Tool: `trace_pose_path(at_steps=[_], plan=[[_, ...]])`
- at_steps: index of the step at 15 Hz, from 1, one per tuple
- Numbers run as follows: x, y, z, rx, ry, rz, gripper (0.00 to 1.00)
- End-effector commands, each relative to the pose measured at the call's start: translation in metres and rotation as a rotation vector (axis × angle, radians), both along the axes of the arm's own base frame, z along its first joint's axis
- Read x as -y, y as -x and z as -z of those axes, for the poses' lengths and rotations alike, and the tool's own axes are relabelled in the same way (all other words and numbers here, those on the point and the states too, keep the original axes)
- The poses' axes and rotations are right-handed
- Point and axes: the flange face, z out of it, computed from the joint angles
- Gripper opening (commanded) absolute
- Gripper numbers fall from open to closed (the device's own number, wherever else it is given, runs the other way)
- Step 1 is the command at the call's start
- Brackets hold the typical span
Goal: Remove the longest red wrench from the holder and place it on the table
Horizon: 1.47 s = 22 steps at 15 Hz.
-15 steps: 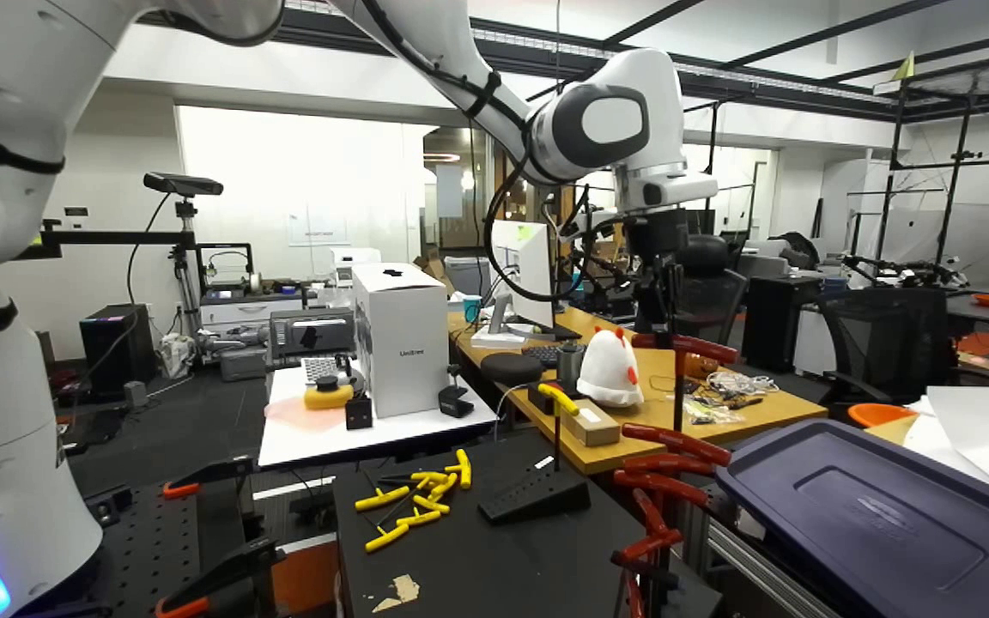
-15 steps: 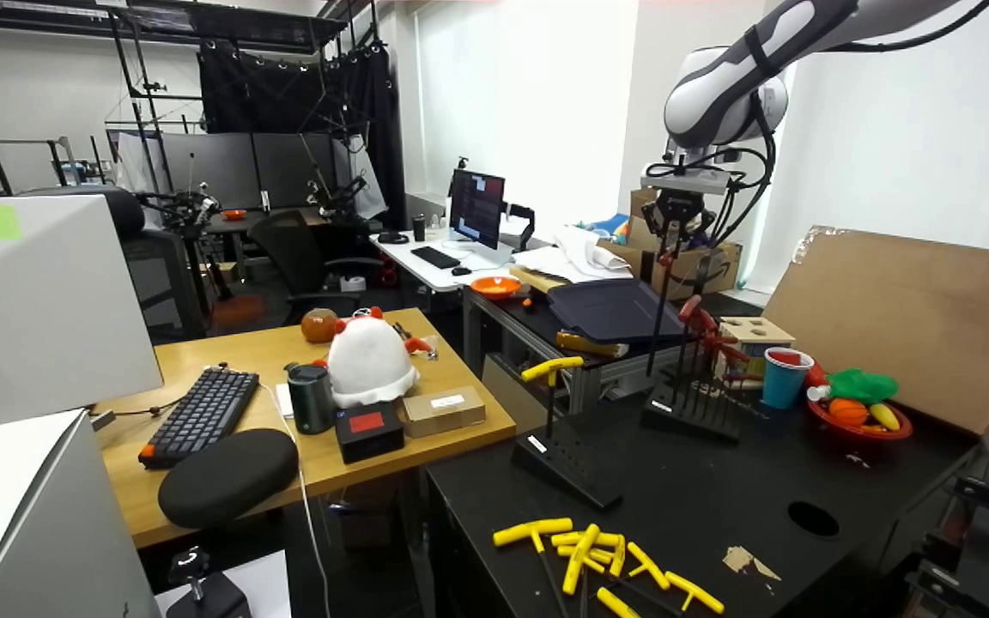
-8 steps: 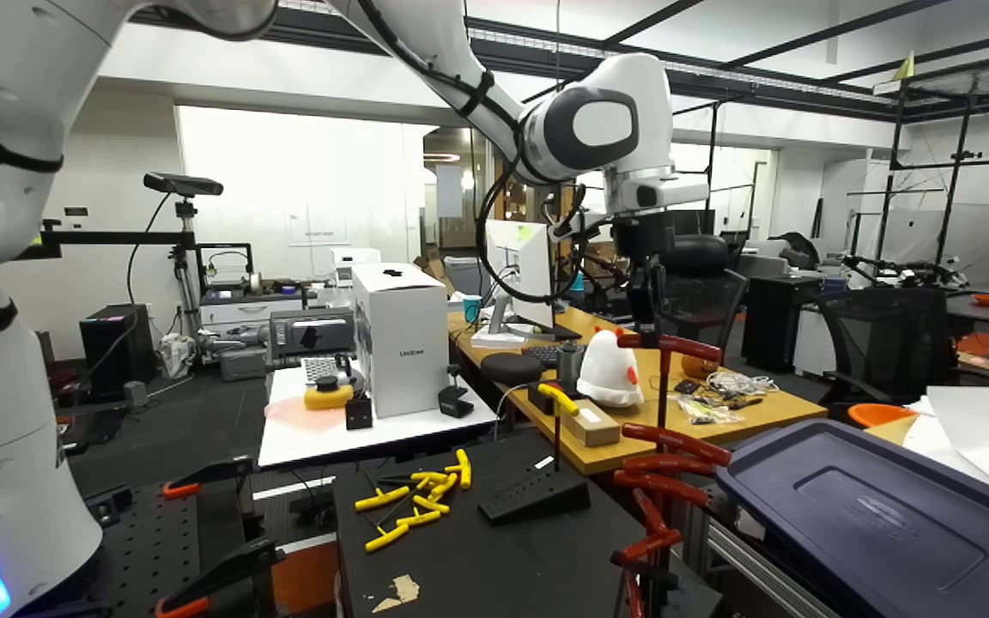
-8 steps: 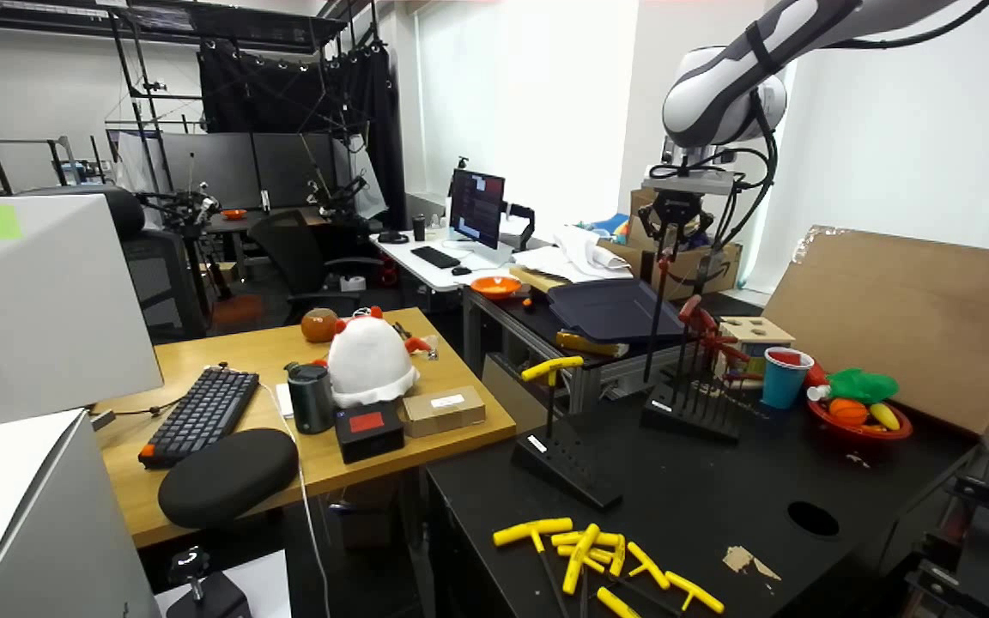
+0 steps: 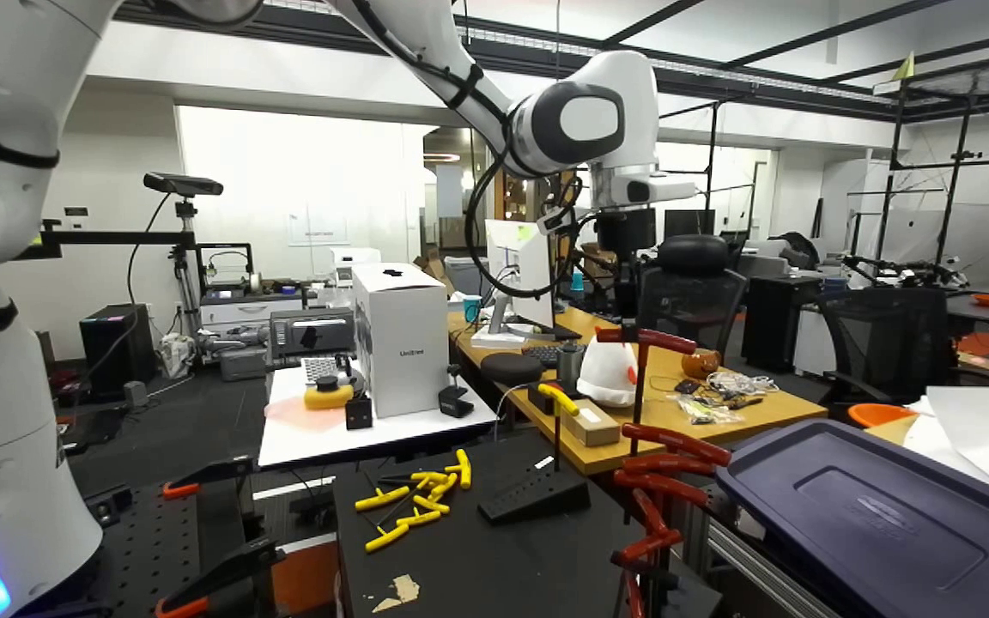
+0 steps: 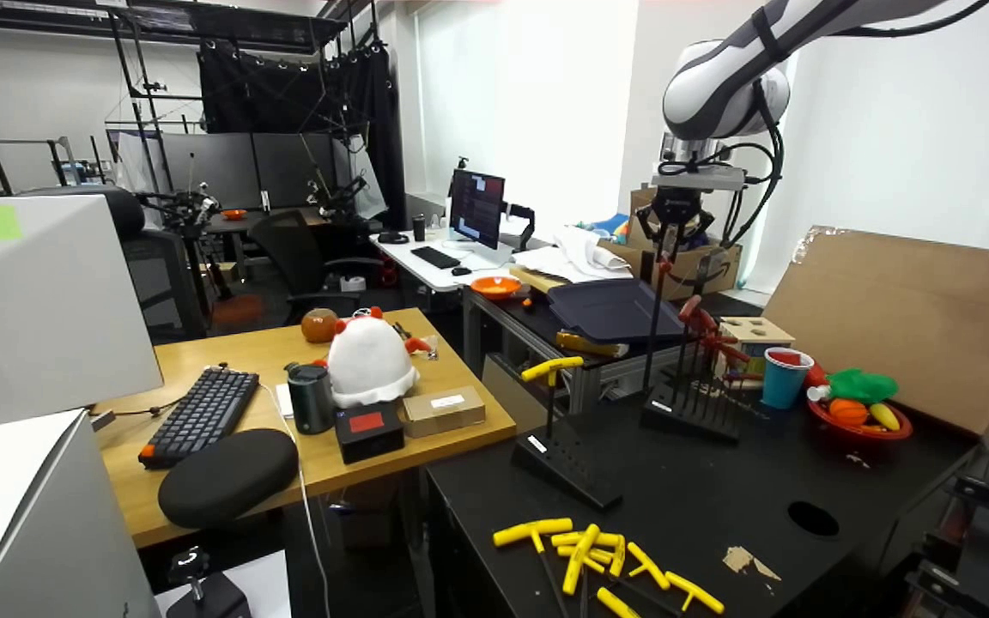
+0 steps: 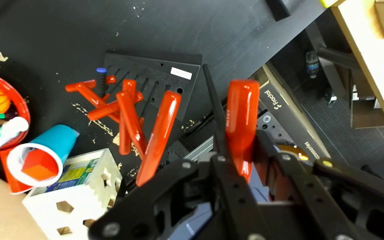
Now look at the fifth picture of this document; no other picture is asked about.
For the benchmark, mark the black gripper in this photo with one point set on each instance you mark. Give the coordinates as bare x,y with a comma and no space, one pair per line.
628,245

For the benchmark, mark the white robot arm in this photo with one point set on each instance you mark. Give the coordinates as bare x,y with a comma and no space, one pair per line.
16,399

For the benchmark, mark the black wedge wrench holder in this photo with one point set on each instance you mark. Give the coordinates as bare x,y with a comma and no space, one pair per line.
530,495

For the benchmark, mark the black office chair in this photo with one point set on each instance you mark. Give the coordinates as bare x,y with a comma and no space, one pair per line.
695,294

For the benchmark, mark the white hard hat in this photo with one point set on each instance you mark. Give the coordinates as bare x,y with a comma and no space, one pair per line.
609,373

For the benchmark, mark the black mug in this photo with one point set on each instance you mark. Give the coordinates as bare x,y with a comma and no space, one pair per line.
569,364

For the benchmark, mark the black computer monitor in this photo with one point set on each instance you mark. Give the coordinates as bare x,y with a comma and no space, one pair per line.
689,223

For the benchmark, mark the tan cardboard box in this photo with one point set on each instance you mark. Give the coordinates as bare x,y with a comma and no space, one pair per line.
595,423

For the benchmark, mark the white computer monitor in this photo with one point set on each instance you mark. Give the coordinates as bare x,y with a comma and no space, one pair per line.
515,269

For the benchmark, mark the pile of small parts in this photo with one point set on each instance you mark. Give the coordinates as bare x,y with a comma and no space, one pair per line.
721,395

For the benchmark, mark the black bin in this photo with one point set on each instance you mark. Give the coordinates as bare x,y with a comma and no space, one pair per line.
769,319

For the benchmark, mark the light wooden desk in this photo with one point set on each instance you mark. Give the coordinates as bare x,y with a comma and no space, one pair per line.
780,406

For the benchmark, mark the small black device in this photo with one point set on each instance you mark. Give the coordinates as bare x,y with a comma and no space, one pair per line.
453,399

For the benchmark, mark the white box appliance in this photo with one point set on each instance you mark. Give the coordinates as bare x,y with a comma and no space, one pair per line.
403,338

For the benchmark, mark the white board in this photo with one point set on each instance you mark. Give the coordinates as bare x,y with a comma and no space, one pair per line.
403,432

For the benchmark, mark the orange plate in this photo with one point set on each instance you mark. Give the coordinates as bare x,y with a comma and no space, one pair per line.
877,412

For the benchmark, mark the small black block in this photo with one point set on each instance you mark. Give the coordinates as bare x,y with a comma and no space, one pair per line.
359,408

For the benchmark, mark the yellow tape roll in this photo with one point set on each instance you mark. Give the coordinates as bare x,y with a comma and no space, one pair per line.
326,395

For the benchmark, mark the grey electronic box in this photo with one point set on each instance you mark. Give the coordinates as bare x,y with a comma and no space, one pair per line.
310,334

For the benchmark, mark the dark storage bin lid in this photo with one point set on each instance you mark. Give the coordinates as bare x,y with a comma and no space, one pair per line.
872,526

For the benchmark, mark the white plastic sheet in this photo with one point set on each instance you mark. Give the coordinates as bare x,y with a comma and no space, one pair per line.
977,440

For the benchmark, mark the torn paper scrap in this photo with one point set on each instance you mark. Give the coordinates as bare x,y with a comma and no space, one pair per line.
396,591

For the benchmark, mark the small black framed screen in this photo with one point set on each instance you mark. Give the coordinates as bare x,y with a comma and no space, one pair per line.
224,269

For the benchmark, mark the orange plastic container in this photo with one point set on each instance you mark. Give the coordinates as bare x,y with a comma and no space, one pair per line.
307,578

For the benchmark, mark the black cube box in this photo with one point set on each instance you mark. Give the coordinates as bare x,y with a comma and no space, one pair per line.
117,343

